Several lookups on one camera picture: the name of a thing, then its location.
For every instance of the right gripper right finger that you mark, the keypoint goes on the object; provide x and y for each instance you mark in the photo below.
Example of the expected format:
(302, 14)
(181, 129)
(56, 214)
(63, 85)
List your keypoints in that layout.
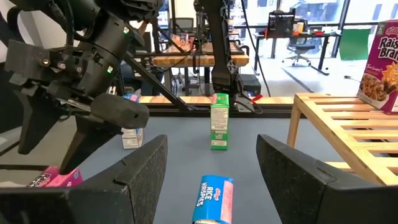
(326, 205)

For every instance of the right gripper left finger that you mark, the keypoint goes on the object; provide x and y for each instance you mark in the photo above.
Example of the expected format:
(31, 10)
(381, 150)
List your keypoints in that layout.
(109, 205)

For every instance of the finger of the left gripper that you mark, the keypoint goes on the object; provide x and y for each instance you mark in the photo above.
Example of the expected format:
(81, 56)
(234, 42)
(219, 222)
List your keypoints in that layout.
(84, 143)
(35, 124)

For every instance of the Raisin Bran cereal box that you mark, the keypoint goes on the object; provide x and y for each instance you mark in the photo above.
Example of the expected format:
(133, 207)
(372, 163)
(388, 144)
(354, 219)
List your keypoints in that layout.
(379, 62)
(53, 179)

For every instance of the Rice Krispies cereal box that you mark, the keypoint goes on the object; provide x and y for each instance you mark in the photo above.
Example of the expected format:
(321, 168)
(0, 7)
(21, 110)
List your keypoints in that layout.
(211, 199)
(132, 140)

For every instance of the Apple Jacks cereal box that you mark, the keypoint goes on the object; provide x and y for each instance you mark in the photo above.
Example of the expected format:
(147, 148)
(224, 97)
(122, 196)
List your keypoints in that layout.
(219, 124)

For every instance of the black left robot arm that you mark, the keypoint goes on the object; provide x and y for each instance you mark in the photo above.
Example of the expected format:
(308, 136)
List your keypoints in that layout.
(102, 40)

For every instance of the wooden slatted shelf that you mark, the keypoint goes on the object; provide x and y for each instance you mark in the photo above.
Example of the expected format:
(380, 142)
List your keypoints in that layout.
(342, 124)

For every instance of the green board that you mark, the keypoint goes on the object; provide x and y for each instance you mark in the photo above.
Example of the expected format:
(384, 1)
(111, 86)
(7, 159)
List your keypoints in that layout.
(354, 45)

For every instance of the black office chair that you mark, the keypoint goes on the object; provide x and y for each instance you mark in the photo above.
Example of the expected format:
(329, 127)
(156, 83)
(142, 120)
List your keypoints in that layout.
(300, 42)

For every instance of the black office desk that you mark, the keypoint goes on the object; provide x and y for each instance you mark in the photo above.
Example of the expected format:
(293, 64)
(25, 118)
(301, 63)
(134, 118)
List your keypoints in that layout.
(311, 35)

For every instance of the black perforated panel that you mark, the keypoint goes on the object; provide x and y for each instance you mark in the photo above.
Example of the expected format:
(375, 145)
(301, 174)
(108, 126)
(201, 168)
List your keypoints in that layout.
(281, 21)

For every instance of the black metal rig frame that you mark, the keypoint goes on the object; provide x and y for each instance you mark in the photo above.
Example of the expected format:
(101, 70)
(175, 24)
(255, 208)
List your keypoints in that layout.
(161, 88)

